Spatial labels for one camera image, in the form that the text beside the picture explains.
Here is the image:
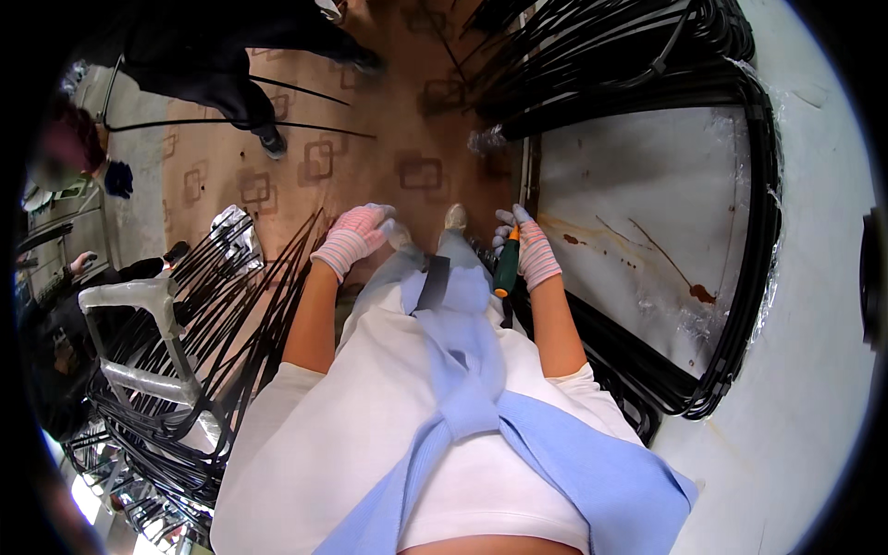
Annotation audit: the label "white rusty metal panel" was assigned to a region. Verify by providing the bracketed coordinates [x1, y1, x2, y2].
[534, 105, 753, 379]

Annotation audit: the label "stack of black metal frames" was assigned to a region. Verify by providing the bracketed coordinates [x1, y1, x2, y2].
[458, 0, 785, 445]

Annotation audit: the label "person's left hand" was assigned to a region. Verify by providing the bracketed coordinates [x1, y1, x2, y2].
[310, 203, 397, 284]

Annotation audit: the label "long black metal rod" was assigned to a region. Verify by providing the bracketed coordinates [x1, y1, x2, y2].
[104, 118, 377, 139]
[248, 74, 352, 108]

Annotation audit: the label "black strap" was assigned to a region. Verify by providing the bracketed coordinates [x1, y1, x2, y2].
[415, 254, 452, 315]

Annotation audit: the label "plastic wrapped metal frame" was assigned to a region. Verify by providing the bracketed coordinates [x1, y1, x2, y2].
[78, 277, 230, 452]

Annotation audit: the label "person's legs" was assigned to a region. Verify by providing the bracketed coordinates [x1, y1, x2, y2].
[336, 203, 511, 362]

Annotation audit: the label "metal shelf rack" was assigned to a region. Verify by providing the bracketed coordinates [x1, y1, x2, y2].
[17, 179, 106, 278]

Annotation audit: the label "white crumpled cloth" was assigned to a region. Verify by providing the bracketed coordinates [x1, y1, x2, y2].
[210, 204, 265, 273]

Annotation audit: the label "person's right hand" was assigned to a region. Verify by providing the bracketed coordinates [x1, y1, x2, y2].
[491, 203, 563, 293]

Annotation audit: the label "person's body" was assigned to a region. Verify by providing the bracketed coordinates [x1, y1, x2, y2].
[210, 267, 700, 555]

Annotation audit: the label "green and orange screwdriver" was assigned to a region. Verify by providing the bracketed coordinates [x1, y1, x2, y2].
[492, 225, 523, 331]

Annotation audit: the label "pile of black metal rods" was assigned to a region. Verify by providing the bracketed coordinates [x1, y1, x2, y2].
[62, 208, 335, 549]

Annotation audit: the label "crumpled clear plastic wrap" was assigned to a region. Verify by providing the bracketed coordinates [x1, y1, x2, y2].
[467, 125, 509, 158]

